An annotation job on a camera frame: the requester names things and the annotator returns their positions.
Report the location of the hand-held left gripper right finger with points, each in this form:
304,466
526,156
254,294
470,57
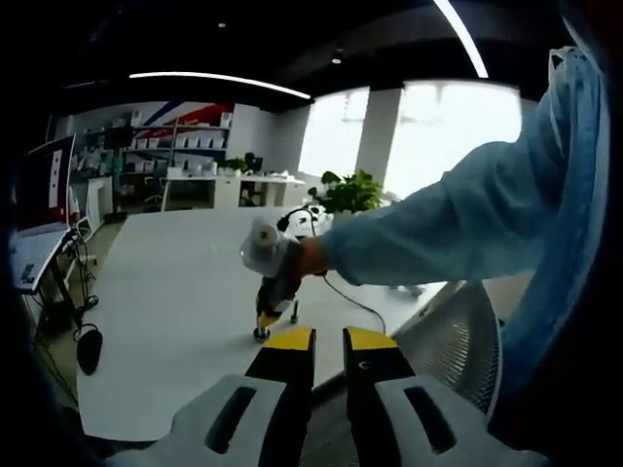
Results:
462,433

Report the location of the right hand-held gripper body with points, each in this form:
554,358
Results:
263,248

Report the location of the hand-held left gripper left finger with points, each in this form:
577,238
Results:
194,433

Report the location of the person's right hand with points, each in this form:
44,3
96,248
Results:
314,258

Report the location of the white office desk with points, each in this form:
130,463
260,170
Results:
229,190

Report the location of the small desk plants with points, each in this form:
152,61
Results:
233,164

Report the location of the white mesh office chair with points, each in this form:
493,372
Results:
452,340

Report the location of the potted green plant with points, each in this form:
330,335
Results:
350,192

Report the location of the black oval object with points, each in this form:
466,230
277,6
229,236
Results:
89,349

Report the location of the shelf with white boxes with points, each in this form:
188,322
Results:
185,136

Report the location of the long ceiling light strip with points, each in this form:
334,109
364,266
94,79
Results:
462,34
219,78

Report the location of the black laptop stand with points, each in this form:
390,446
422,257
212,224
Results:
65,292

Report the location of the person's blue coat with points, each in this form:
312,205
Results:
560,233

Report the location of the white laptop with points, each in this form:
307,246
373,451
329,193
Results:
41,190

